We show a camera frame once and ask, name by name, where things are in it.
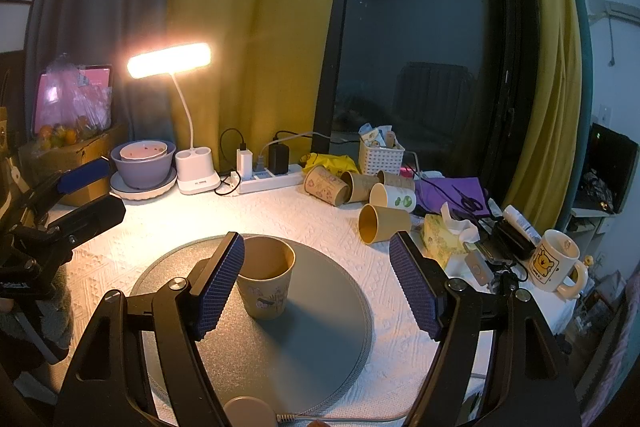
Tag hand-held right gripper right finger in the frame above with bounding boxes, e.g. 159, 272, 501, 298
389, 231, 583, 427

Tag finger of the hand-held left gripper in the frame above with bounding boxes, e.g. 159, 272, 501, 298
17, 157, 112, 214
45, 195, 127, 249

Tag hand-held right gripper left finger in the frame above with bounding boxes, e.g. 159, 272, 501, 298
52, 232, 246, 427

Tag brown printed paper cup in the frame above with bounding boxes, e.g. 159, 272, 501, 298
303, 165, 352, 208
236, 235, 297, 321

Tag plain brown paper cup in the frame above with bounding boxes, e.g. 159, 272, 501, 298
376, 170, 416, 194
340, 171, 382, 204
358, 203, 412, 245

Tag white green-print paper cup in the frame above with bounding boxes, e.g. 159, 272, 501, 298
369, 183, 416, 215

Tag cardboard box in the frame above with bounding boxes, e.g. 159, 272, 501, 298
17, 122, 129, 208

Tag yellow tissue pack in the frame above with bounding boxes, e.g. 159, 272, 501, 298
419, 202, 482, 271

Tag white plate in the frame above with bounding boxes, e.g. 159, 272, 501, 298
109, 167, 179, 200

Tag purple bowl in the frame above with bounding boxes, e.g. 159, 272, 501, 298
110, 139, 177, 189

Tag clear plastic bag of fruit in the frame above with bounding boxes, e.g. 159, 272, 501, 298
31, 53, 114, 148

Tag small white bowl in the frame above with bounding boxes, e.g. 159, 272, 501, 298
120, 141, 169, 160

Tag small white device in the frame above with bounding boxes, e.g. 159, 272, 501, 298
462, 251, 491, 286

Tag white textured tablecloth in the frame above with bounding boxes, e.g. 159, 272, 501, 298
50, 179, 576, 427

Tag round grey mat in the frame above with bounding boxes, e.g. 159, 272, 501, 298
129, 234, 373, 418

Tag black scissors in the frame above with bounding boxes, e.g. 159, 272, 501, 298
452, 184, 487, 214

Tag purple folder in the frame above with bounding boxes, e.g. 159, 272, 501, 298
414, 176, 494, 219

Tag black case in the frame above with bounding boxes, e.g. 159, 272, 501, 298
491, 219, 539, 261

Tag white power strip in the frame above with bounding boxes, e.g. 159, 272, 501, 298
220, 168, 306, 196

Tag white tube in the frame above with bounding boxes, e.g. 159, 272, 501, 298
502, 205, 544, 246

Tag white round disc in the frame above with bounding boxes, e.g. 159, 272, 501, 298
223, 395, 284, 427

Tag white plastic basket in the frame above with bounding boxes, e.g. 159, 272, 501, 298
358, 138, 406, 176

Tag black charger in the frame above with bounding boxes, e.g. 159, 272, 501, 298
269, 144, 290, 176

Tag white desk lamp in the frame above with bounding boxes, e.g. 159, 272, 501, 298
126, 43, 221, 196

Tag white cartoon mug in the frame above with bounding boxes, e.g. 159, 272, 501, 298
529, 229, 590, 299

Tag yellow packet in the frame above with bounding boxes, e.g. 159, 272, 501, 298
302, 152, 362, 176

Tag packets in basket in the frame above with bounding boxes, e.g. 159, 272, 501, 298
359, 122, 399, 148

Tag black monitor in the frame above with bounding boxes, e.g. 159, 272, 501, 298
581, 122, 640, 214

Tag dark glass window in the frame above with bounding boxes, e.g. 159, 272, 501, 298
314, 0, 542, 188

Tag white air conditioner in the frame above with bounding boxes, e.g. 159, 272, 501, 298
582, 0, 640, 26

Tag black cable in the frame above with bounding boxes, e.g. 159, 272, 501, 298
215, 128, 248, 198

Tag white cable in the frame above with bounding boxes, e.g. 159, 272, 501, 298
259, 131, 332, 164

